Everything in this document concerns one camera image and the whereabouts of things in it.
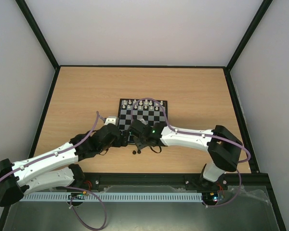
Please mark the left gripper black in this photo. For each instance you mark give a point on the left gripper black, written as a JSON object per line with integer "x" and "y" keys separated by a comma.
{"x": 124, "y": 139}

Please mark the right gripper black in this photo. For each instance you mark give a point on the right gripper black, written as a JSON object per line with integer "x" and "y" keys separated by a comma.
{"x": 139, "y": 141}

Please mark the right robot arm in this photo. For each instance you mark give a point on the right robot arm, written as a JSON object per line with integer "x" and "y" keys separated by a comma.
{"x": 222, "y": 146}

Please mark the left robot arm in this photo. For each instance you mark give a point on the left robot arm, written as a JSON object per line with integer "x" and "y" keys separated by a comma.
{"x": 57, "y": 167}

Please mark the black and silver chessboard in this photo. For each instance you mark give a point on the black and silver chessboard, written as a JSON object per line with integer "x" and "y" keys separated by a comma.
{"x": 155, "y": 119}

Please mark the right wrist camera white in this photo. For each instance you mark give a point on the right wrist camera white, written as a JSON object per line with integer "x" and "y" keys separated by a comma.
{"x": 143, "y": 121}

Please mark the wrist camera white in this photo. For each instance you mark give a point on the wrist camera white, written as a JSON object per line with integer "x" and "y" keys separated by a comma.
{"x": 111, "y": 120}
{"x": 143, "y": 121}

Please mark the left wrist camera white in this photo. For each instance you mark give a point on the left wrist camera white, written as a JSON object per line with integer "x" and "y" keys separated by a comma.
{"x": 111, "y": 120}

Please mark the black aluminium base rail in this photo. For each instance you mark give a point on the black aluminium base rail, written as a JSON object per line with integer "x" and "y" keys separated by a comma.
{"x": 191, "y": 181}

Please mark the light blue cable duct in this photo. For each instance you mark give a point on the light blue cable duct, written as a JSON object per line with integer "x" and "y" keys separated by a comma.
{"x": 114, "y": 197}

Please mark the black cage frame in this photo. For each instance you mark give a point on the black cage frame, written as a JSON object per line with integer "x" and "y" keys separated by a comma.
{"x": 226, "y": 71}

